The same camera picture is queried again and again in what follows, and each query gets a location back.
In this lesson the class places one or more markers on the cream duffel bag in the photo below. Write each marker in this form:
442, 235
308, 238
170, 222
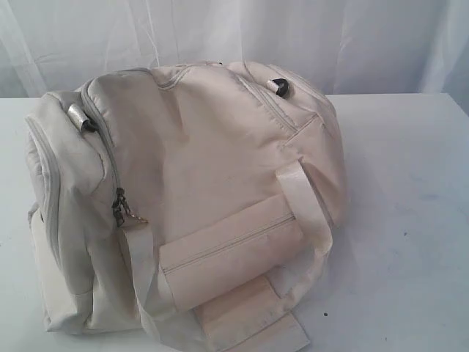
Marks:
195, 202

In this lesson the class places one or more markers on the white backdrop curtain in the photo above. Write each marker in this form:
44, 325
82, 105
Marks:
342, 47

